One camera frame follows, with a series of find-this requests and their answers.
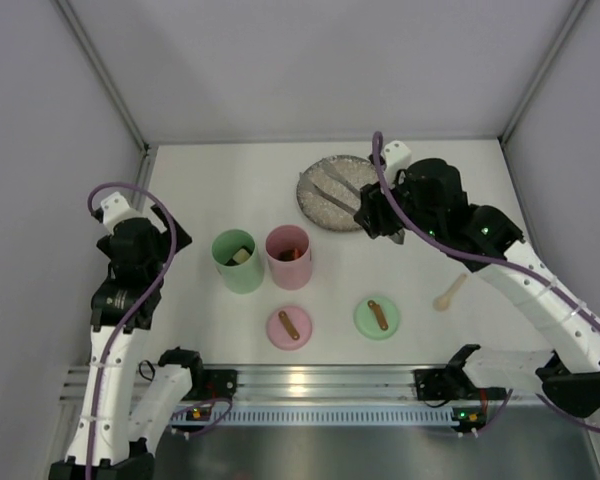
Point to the cucumber sushi roll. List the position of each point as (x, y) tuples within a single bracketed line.
[(241, 256)]

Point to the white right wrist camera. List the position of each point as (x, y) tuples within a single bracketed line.
[(397, 156)]

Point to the metal tongs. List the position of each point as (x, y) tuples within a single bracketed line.
[(335, 190)]

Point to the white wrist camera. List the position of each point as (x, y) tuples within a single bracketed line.
[(116, 209), (397, 156)]

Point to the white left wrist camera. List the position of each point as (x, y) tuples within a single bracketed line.
[(116, 209)]

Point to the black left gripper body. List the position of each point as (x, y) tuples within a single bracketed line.
[(162, 243)]

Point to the brown seaweed piece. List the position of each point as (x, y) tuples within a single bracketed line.
[(286, 256)]

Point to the pink cylindrical container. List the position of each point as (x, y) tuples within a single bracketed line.
[(292, 275)]

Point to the speckled ceramic plate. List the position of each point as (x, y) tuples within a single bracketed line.
[(325, 210)]

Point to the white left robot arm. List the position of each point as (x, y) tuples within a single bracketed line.
[(116, 438)]

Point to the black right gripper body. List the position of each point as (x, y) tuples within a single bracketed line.
[(425, 221)]

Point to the white slotted cable duct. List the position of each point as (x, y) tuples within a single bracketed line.
[(326, 415)]

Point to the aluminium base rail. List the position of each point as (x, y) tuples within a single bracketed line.
[(286, 384)]

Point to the green round lid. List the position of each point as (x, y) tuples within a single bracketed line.
[(376, 317)]

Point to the green cylindrical container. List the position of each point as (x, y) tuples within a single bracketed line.
[(240, 279)]

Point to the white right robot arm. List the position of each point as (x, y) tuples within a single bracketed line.
[(567, 374)]

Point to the pink round lid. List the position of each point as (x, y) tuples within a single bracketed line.
[(289, 328)]

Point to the aluminium frame rail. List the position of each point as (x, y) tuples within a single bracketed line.
[(76, 27)]

